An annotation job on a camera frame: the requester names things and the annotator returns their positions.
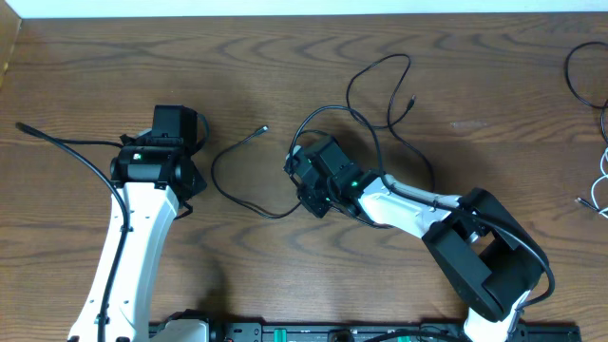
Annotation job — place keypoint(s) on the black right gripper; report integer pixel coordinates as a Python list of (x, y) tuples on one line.
[(307, 197)]

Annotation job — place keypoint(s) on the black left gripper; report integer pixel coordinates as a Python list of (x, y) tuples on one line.
[(195, 181)]

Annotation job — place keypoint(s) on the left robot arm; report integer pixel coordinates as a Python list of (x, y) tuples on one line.
[(152, 178)]

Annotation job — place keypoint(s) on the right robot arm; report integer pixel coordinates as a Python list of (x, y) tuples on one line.
[(485, 254)]

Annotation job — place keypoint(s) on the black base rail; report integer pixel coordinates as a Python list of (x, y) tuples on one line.
[(191, 325)]

